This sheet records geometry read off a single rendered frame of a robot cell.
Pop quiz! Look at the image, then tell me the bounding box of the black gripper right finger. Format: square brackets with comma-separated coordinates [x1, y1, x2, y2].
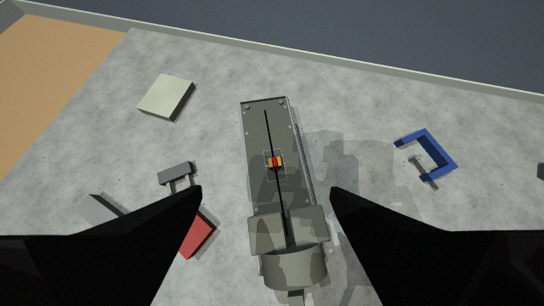
[329, 186, 544, 306]

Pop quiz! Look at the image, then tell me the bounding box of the red block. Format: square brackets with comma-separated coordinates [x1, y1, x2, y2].
[178, 211, 216, 260]

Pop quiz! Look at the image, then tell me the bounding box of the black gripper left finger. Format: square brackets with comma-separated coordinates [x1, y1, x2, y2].
[0, 185, 202, 306]

